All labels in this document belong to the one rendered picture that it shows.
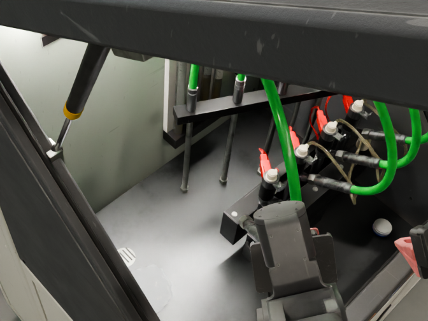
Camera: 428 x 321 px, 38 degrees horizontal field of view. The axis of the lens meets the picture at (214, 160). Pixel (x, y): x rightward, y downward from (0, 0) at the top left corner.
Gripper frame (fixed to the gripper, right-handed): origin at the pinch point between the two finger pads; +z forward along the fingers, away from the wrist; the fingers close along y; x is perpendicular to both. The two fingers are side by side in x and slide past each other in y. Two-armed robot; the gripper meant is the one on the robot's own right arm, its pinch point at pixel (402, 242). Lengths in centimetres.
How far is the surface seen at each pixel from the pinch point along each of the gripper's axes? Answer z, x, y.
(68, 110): -5, 39, 33
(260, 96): 34.6, -2.7, 21.4
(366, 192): 12.7, -5.0, 3.9
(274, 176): 21.8, 5.6, 10.0
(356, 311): 18.1, -0.4, -17.5
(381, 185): 8.7, -5.4, 5.5
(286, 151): -3.7, 15.5, 20.0
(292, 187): -3.4, 16.1, 15.5
